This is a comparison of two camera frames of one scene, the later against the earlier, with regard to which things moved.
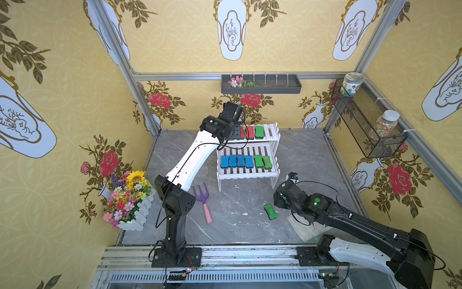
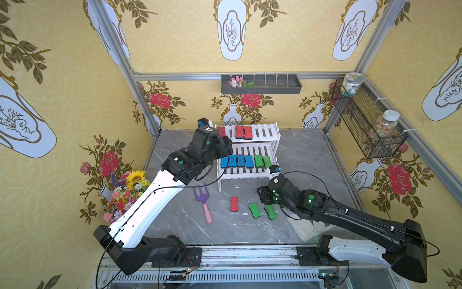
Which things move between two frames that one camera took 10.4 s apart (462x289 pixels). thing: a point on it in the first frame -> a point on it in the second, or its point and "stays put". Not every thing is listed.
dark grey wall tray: x=270 y=83 stays put
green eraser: x=259 y=132 -> x=254 y=209
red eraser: x=251 y=129 stays put
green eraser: x=269 y=209 stays put
